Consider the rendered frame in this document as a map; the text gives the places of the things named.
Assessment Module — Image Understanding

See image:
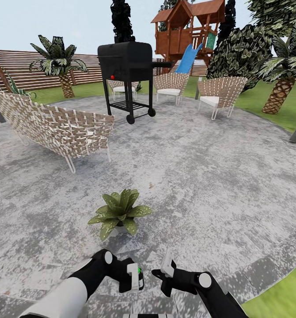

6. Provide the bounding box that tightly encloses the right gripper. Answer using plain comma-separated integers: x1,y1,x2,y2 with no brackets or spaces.
151,260,184,297

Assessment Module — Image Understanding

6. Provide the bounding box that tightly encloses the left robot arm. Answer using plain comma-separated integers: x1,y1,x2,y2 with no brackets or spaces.
18,249,140,318

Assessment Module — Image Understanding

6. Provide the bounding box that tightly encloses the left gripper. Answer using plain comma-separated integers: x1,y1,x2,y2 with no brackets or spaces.
113,257,132,293

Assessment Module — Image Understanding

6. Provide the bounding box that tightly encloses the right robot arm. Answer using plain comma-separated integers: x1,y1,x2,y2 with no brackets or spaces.
151,248,249,318

